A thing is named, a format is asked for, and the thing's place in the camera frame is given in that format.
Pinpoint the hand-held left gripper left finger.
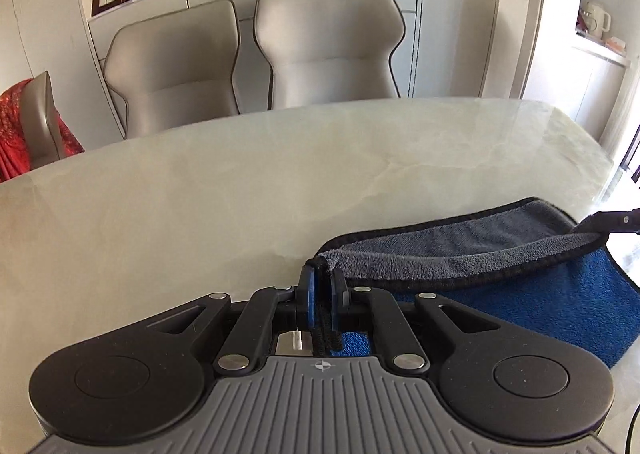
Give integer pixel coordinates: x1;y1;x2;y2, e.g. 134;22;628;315
144;266;318;376

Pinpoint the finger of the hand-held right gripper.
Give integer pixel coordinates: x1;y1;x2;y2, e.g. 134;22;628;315
581;207;640;238

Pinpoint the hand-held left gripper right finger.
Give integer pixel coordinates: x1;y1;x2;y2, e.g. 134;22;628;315
326;267;502;375

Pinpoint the blue and grey towel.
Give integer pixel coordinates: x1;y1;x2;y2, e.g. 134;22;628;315
305;197;640;370

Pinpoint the white side counter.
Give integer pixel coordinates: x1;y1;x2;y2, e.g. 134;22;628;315
570;32;633;145

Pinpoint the cream electric kettle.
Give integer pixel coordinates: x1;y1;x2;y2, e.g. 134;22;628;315
579;1;613;41

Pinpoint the beige padded dining chair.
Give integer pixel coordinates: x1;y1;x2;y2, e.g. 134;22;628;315
20;71;68;170
102;0;242;140
253;0;406;110

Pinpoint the red patterned cloth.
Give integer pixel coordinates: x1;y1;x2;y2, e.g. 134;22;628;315
0;78;86;183

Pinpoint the thin black cable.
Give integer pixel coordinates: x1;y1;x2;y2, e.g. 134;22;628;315
624;401;640;454

